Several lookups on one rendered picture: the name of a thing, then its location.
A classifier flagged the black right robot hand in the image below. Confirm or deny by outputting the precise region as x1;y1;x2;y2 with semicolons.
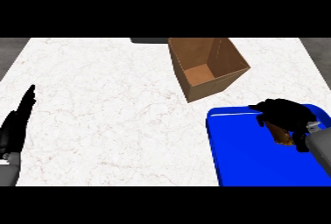
248;98;317;153

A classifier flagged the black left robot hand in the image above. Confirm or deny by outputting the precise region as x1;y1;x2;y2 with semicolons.
0;84;37;156

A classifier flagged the brown cardboard box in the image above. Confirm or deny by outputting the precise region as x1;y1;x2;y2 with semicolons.
167;38;252;103

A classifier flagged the dark grey block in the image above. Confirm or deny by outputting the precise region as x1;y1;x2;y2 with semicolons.
128;38;170;45

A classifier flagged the blue tray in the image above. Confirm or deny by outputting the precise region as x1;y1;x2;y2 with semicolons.
204;103;331;187

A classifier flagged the brown sweet potato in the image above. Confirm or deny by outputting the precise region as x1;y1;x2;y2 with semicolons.
263;121;297;146

